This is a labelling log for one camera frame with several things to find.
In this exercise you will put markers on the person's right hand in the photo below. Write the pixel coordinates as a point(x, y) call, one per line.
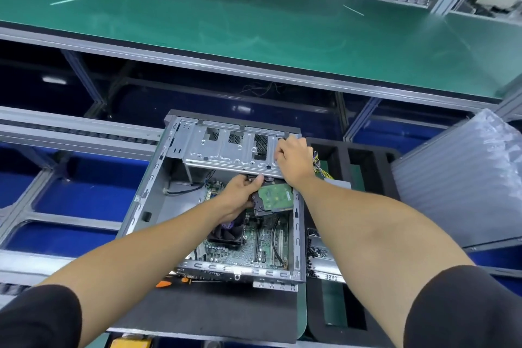
point(297, 162)

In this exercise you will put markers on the person's left hand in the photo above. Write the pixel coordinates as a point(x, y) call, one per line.
point(236, 197)

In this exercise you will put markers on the person's left thumb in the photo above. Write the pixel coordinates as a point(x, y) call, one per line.
point(255, 180)

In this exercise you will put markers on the person's right thumb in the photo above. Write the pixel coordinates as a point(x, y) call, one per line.
point(279, 156)

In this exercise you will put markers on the hard drive with green board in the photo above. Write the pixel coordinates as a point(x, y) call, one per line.
point(275, 199)

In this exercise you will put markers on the grey metal drive cage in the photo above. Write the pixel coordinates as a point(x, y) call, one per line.
point(228, 148)

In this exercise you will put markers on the person's left forearm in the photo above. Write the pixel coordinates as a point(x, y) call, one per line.
point(134, 254)

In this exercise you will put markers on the person's right forearm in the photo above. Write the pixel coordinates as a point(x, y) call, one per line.
point(367, 245)

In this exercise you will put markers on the black processor cooling fan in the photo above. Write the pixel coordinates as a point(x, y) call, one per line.
point(226, 231)

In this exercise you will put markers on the green motherboard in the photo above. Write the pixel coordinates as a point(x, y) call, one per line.
point(261, 241)

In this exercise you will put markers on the grey metal computer case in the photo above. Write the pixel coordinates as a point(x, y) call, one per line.
point(163, 197)

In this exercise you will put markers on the black foam mat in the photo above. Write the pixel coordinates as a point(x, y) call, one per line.
point(212, 311)

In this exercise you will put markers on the green conveyor belt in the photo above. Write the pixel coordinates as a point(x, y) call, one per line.
point(244, 21)

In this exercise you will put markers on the black foam tray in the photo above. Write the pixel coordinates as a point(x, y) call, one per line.
point(354, 303)

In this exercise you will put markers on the clear air cushion wrap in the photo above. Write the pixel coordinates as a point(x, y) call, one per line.
point(461, 180)

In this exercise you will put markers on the yellow box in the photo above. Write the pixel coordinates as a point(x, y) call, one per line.
point(130, 342)

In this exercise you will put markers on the black right sleeve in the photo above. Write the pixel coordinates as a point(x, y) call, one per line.
point(465, 311)

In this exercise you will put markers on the black sleeve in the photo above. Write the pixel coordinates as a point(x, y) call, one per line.
point(38, 319)
point(465, 311)

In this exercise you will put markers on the black left sleeve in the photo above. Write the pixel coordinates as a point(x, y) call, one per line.
point(38, 319)

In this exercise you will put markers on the grey metal bracket plate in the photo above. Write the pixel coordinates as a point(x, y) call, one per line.
point(324, 254)

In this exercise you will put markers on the aluminium roller rail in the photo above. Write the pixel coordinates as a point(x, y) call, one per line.
point(77, 131)

